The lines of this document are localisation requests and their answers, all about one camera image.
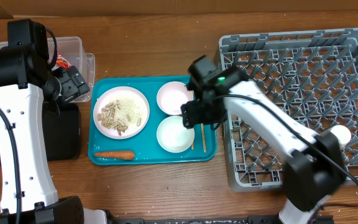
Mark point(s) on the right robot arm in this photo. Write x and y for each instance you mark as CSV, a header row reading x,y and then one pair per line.
x,y
313,168

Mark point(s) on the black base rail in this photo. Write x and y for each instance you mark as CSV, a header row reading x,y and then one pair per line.
x,y
264,219

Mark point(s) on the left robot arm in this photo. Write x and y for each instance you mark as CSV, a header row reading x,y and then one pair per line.
x,y
28,192

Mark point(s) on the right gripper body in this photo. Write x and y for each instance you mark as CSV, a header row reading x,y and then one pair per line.
x,y
207,112

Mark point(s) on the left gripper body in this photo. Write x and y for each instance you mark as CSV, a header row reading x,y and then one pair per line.
x,y
66,87

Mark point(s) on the black plastic tray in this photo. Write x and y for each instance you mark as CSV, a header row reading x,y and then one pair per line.
x,y
62,132

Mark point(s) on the pink round plate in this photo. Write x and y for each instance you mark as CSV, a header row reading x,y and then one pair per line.
x,y
122,94

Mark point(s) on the peanut shells pile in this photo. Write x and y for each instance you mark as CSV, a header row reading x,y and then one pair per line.
x,y
120,116

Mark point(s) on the white cup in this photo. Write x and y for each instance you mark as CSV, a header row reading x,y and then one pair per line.
x,y
342,134

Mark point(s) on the light green bowl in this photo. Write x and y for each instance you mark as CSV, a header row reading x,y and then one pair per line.
x,y
173,137

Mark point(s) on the orange carrot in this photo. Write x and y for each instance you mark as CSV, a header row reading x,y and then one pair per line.
x,y
123,155

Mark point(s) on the grey dishwasher rack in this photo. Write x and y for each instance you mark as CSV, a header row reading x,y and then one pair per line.
x,y
312,75

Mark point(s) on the red snack wrapper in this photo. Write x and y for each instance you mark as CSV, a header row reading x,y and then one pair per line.
x,y
62,62

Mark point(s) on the teal serving tray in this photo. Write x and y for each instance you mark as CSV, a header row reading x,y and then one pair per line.
x,y
145,146

